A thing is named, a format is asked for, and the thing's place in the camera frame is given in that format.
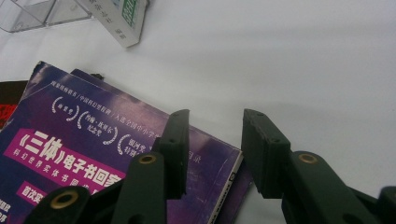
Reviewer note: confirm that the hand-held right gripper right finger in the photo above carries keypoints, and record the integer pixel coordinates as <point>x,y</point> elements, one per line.
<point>267,161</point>

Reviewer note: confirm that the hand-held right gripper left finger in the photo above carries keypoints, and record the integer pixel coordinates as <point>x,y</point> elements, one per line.
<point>174,161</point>

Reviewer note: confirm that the black and red magazine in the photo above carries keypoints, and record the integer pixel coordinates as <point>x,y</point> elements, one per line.
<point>9,99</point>

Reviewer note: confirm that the white book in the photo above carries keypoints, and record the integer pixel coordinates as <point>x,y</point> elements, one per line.
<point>109,18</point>

